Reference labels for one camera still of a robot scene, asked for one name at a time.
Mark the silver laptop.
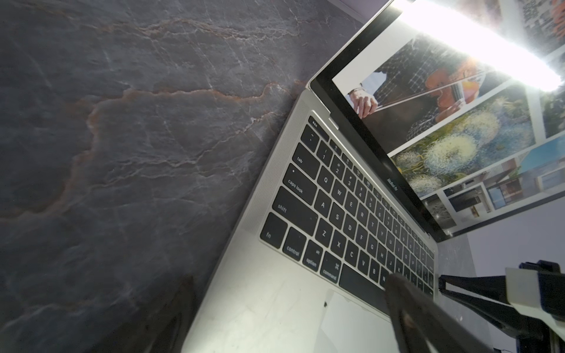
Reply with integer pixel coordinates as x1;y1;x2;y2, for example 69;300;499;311
182;1;564;352

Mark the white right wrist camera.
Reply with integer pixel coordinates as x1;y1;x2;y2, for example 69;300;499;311
506;260;564;338

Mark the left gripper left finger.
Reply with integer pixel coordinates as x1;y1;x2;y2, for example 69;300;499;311
88;275;195;352

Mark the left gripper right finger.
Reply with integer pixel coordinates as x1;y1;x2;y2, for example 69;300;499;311
385;274;494;353

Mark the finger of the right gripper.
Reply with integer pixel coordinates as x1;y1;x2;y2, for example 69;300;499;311
438;275;547;340

